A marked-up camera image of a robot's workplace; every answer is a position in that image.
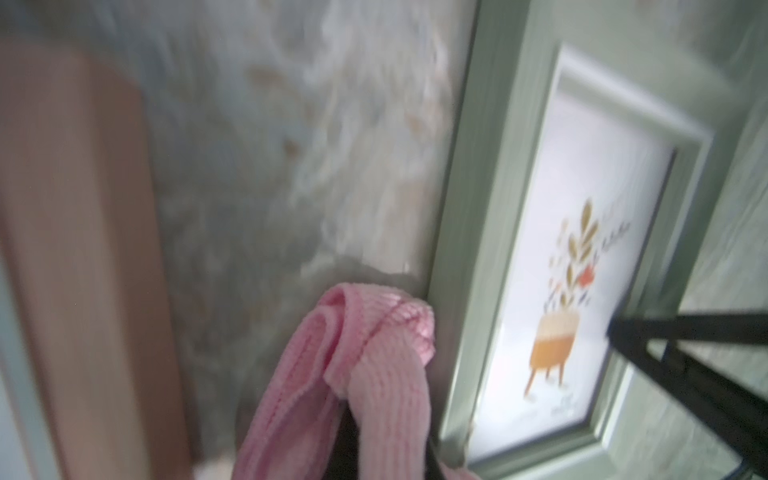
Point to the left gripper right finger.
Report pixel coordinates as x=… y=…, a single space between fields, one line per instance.
x=735 y=414

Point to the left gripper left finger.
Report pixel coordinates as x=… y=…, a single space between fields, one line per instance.
x=343 y=463

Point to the pink cloth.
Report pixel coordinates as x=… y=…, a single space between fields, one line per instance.
x=362 y=349

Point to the green picture frame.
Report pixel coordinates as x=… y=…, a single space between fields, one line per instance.
x=589 y=155

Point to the pink picture frame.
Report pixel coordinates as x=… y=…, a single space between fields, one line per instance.
x=80 y=237

